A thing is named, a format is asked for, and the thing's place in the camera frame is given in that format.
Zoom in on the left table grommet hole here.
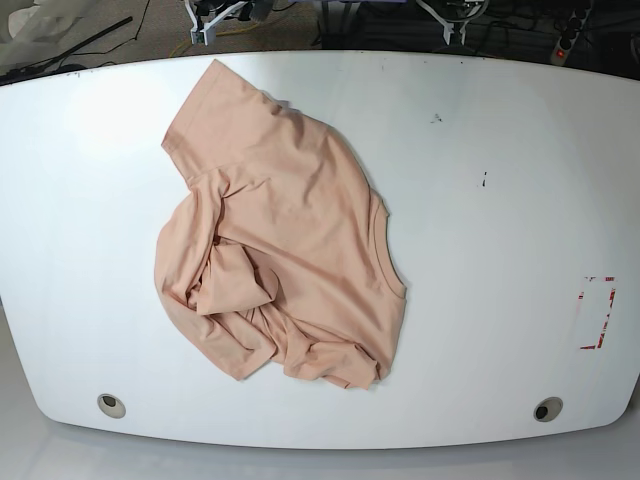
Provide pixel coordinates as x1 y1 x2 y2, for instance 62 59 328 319
97 394 126 419

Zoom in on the yellow cable on floor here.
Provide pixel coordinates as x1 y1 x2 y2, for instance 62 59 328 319
171 24 257 59

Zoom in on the peach pink T-shirt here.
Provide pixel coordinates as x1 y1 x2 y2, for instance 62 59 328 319
154 61 406 389

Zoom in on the table grommet hole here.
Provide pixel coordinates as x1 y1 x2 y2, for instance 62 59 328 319
97 394 126 419
533 397 564 423

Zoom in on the black power strip red switch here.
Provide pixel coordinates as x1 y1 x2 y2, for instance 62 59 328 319
550 0 594 66

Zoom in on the right table grommet hole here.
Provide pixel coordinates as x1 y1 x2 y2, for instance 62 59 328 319
533 397 564 423

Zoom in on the red tape rectangle marking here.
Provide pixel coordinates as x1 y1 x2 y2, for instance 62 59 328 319
574 276 616 351

